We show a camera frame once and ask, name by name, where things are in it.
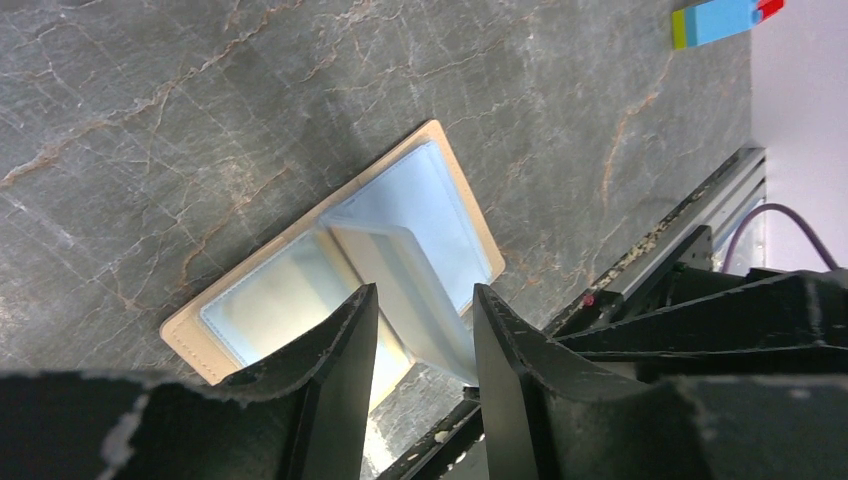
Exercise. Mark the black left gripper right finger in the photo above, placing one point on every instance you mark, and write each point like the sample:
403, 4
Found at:
549, 413

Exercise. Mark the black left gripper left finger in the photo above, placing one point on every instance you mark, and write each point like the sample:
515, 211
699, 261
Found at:
299, 413

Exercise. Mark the red toy brick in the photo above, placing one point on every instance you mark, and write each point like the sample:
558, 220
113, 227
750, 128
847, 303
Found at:
768, 8

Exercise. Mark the yellow toy brick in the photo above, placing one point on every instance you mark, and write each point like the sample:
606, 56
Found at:
678, 28

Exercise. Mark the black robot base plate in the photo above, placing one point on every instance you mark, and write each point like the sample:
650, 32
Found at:
697, 234

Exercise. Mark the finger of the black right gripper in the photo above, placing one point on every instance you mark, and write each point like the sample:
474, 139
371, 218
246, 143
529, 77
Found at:
791, 323

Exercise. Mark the blue toy brick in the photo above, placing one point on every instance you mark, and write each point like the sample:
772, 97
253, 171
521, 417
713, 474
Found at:
710, 21

